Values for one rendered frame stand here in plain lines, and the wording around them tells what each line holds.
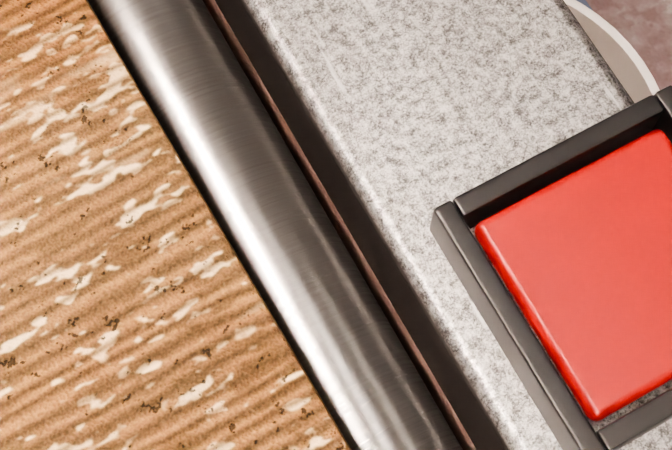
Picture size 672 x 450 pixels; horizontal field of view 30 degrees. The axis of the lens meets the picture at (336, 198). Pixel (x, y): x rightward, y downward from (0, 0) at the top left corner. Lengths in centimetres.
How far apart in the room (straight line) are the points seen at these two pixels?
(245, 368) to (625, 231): 11
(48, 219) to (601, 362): 15
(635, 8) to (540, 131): 110
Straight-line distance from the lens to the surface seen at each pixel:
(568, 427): 32
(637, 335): 33
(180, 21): 37
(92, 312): 32
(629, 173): 35
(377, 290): 38
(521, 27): 37
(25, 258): 33
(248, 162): 35
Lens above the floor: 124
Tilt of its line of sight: 70 degrees down
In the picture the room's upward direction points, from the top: 1 degrees clockwise
